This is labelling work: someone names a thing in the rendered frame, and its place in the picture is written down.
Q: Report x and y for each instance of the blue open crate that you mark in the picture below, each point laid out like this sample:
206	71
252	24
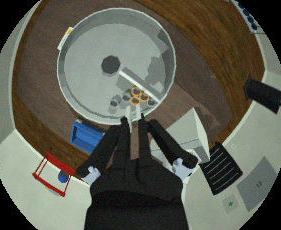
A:
85	136

